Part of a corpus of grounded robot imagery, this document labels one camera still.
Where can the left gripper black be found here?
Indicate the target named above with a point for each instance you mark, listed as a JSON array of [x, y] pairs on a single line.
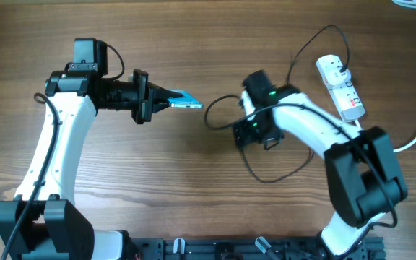
[[155, 100]]

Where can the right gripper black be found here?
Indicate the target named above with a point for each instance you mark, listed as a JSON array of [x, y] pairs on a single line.
[[245, 133]]

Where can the blue Galaxy smartphone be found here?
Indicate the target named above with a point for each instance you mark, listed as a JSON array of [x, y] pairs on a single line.
[[186, 101]]

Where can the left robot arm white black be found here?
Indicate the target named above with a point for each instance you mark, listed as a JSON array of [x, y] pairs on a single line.
[[41, 221]]

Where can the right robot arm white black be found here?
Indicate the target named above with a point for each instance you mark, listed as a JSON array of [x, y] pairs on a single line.
[[363, 174]]

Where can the white charger plug adapter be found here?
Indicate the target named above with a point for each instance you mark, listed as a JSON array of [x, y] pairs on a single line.
[[334, 77]]

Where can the white power strip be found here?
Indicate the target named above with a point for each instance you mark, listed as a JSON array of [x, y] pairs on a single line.
[[344, 95]]

